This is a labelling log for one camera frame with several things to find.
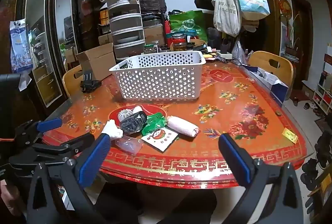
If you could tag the white cloth bundle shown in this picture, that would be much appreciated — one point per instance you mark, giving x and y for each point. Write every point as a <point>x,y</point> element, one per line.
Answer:
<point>181,127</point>

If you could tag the dark mirrored wardrobe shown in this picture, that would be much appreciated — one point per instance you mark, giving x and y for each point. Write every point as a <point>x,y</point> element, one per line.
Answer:
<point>85,6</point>

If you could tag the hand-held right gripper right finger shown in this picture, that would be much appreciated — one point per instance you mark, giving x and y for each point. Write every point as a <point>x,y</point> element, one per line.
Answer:
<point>236,159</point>

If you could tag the white cube shelf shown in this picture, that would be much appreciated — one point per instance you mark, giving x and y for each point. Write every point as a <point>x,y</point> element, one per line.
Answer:
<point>324,89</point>

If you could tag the clear plastic bag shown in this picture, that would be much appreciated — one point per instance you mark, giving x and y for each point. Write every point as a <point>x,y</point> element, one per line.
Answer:
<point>128,145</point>

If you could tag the white canvas tote bag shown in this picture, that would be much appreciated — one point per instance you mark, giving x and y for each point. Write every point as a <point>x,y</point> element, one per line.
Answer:
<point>227,14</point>

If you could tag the green snack packet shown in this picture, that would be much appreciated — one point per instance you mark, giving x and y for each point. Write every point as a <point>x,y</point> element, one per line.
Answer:
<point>154,124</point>

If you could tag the black snack packet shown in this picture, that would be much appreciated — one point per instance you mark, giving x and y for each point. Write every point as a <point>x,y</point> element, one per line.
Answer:
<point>133,123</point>

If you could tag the row of dark shoes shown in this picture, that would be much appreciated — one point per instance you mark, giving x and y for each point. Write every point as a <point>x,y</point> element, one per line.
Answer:
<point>317,159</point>

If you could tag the red lid glass jar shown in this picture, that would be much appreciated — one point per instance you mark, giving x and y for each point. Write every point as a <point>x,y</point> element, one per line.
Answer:
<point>178,41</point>

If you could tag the white ribbed plastic part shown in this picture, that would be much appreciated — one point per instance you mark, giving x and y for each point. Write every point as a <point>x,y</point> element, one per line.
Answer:
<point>125,114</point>

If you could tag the white soft bundle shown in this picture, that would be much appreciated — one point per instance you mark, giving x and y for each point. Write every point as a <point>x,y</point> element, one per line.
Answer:
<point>112,130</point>

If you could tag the wooden chair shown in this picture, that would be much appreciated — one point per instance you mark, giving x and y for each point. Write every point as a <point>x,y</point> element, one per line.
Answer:
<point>282,64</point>
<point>70,81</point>

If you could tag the green shopping bag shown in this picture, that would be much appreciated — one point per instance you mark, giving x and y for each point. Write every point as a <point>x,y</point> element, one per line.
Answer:
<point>188,23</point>

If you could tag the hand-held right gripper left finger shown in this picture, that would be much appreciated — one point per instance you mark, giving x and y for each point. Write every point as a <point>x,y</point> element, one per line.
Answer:
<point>94,159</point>

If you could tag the open cardboard box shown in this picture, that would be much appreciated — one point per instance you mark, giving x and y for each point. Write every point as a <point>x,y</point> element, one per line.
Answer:
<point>99,60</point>

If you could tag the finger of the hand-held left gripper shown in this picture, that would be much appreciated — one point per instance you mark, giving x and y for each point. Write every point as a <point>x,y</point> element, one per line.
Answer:
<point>67,147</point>
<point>49,124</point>

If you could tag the person's left hand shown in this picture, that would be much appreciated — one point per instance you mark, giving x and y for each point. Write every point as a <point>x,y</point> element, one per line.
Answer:
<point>7,200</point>

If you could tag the red floral tablecloth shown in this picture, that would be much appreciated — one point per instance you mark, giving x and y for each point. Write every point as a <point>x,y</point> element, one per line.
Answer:
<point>233,99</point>

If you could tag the brown cardboard box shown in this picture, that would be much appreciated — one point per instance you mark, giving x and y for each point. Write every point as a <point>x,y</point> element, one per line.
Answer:
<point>153,34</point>

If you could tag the black phone holder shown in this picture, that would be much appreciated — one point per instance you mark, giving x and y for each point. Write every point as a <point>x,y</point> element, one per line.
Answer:
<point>89,83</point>

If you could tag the small white tissue pack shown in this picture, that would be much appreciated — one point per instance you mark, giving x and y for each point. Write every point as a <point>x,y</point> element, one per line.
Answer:
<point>138,109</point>

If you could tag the blue white paper bag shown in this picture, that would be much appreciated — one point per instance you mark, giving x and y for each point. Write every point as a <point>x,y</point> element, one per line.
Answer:
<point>272,84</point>

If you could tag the blue print tote bag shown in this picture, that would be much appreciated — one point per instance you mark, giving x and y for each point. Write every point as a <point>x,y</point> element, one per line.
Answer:
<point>250,0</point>

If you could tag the white cartoon print packet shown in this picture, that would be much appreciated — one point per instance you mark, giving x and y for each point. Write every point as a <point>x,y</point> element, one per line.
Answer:
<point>159,139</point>

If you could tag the dark wooden door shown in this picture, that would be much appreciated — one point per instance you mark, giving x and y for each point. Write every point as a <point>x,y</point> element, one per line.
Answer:
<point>302,32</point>

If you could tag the white perforated plastic basket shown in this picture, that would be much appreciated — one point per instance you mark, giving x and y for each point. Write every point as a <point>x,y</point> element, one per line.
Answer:
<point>155,79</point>

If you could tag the blue white plastic bag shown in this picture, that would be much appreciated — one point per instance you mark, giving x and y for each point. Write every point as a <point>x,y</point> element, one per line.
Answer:
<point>20,45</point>

